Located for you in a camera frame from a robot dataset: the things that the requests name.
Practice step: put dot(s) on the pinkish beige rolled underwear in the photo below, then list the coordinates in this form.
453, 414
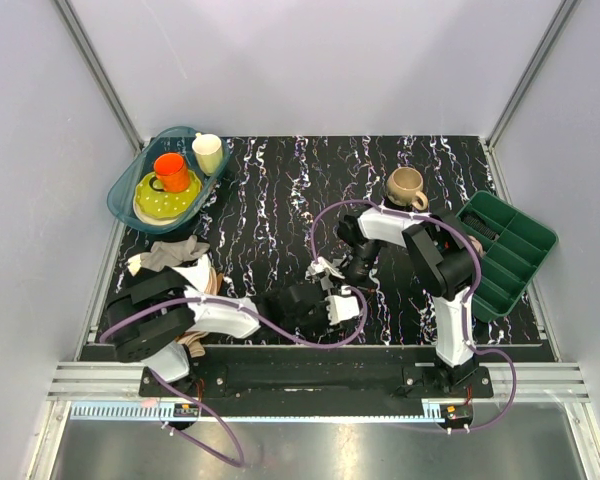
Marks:
477, 246

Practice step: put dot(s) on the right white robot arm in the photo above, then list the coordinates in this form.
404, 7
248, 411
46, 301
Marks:
445, 263

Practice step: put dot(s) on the orange cup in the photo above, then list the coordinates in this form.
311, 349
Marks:
171, 173

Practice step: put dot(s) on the cream yellow cup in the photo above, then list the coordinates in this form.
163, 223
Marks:
208, 150

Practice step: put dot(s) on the green plastic divided organizer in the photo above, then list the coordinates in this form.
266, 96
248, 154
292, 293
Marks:
511, 262

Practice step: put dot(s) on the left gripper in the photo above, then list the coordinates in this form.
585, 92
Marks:
324, 326

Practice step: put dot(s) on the light grey garment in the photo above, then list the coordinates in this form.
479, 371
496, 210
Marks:
168, 254

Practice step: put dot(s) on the beige tan garment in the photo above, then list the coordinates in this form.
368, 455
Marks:
215, 282

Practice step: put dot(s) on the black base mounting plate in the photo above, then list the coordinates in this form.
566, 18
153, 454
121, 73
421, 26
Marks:
242, 381

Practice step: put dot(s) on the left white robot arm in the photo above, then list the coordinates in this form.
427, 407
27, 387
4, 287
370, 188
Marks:
147, 321

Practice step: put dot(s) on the black garment pile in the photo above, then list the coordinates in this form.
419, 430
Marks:
147, 283

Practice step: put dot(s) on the black white striped rolled underwear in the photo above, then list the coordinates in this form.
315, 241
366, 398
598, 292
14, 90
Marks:
480, 226

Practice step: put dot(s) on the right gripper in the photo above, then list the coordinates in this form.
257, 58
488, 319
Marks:
368, 283

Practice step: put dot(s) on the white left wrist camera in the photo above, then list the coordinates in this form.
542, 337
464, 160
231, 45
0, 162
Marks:
342, 308

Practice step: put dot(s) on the beige ceramic mug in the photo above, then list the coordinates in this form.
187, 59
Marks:
404, 188

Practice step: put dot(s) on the teal transparent plastic basin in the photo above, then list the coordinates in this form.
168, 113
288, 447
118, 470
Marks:
172, 140

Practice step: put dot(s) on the yellow green dotted plate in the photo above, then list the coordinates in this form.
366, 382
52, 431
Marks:
153, 205

